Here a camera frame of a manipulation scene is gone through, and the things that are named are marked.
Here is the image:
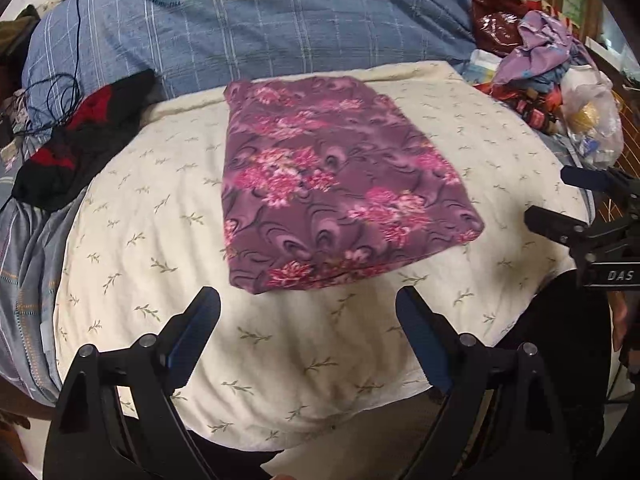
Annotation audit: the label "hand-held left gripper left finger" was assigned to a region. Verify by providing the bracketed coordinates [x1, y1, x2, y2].
[42, 286, 222, 480]

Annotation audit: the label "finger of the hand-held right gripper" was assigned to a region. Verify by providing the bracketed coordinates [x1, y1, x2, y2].
[524, 205, 601, 257]
[560, 165, 640, 197]

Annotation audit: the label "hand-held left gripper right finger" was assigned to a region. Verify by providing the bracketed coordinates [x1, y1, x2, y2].
[395, 285, 588, 480]

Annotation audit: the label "purple floral garment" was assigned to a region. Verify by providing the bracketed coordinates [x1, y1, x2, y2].
[222, 76, 486, 293]

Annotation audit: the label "white plastic bag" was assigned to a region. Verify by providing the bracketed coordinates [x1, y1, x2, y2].
[560, 65, 626, 171]

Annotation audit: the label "person's dark trousers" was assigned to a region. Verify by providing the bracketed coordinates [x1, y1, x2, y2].
[185, 267, 615, 480]

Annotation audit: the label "red patterned cloth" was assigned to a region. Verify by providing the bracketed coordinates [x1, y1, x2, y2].
[480, 80, 566, 133]

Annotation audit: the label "cream leaf print blanket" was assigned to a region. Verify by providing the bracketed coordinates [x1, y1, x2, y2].
[52, 60, 593, 451]

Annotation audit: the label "crumpled purple cloth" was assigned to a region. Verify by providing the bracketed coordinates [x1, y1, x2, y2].
[492, 10, 596, 86]

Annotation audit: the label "blue white plastic package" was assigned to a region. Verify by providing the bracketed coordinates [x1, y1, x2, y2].
[462, 50, 503, 86]

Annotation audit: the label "grey plaid sheet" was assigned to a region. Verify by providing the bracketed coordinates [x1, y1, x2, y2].
[0, 170, 93, 408]

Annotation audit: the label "dark red plastic bag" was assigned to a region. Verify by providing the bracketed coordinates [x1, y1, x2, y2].
[471, 0, 531, 58]

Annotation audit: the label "black and red garment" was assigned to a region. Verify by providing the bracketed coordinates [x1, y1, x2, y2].
[12, 69, 157, 211]

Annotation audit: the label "pale floral cloth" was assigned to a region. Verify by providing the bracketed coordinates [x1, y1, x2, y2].
[0, 90, 37, 171]

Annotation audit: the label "blue plaid quilt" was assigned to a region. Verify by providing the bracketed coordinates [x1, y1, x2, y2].
[22, 0, 496, 133]

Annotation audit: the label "olive green cloth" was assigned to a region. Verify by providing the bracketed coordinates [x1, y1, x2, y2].
[0, 4, 41, 63]

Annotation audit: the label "thin black cable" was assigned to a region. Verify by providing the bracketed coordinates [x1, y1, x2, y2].
[0, 0, 87, 211]

